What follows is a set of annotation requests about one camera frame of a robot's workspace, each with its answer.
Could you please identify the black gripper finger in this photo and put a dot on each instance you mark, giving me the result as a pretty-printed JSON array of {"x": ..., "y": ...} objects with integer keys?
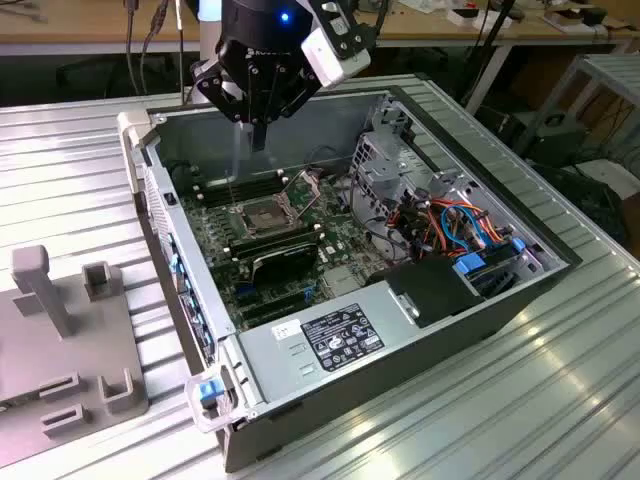
[
  {"x": 295, "y": 92},
  {"x": 220, "y": 87}
]

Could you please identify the black RAM slot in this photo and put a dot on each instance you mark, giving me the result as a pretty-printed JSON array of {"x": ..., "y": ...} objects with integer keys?
[
  {"x": 272, "y": 241},
  {"x": 240, "y": 186}
]

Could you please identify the CPU socket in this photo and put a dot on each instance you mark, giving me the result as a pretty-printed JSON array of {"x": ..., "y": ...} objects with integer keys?
[{"x": 265, "y": 217}]

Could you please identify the black expansion slot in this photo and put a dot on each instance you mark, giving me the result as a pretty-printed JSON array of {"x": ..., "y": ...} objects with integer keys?
[{"x": 275, "y": 305}]

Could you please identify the thin locking lever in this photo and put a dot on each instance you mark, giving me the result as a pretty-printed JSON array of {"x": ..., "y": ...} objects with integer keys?
[{"x": 231, "y": 190}]

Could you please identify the metal drive cage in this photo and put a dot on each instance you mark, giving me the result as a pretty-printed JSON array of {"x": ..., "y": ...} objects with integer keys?
[{"x": 380, "y": 175}]

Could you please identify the wooden desk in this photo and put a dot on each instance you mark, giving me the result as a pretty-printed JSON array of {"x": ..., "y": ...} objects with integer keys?
[{"x": 425, "y": 27}]

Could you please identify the green motherboard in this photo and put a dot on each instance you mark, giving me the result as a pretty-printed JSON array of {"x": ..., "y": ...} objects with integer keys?
[{"x": 345, "y": 250}]

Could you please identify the black graphics card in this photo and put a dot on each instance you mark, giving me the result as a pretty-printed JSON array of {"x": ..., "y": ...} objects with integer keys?
[{"x": 285, "y": 262}]

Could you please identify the silver chipset heat sink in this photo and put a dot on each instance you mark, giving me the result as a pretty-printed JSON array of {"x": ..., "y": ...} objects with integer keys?
[{"x": 342, "y": 280}]

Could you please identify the white box on desk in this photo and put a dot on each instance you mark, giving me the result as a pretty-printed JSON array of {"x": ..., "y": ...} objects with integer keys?
[{"x": 475, "y": 15}]

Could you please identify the blue disk carrier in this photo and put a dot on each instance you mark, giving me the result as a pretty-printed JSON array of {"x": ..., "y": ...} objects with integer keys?
[{"x": 470, "y": 265}]

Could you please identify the black disk bay cover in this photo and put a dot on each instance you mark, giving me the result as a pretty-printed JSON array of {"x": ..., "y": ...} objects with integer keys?
[{"x": 435, "y": 295}]

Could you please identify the black equipment box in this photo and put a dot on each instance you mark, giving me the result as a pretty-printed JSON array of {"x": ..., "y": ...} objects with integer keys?
[{"x": 557, "y": 137}]

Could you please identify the small blue clip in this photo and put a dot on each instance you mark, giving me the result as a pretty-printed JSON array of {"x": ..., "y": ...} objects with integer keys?
[{"x": 517, "y": 245}]

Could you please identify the silver power supply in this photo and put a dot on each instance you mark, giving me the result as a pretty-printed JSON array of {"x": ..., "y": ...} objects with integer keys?
[{"x": 280, "y": 370}]

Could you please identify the open black PC case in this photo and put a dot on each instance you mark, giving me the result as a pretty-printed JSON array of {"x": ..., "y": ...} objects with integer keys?
[{"x": 500, "y": 310}]

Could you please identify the grey parts rack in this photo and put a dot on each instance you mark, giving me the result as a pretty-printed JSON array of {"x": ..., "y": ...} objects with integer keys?
[{"x": 75, "y": 350}]

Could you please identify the blue case latch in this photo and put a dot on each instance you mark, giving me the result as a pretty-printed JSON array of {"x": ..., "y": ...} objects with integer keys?
[{"x": 209, "y": 392}]

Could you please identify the grey metal shelf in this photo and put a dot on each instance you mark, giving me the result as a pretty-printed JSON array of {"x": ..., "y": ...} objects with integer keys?
[{"x": 600, "y": 75}]

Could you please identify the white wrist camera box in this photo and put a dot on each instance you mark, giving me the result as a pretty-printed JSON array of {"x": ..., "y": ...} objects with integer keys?
[{"x": 332, "y": 65}]

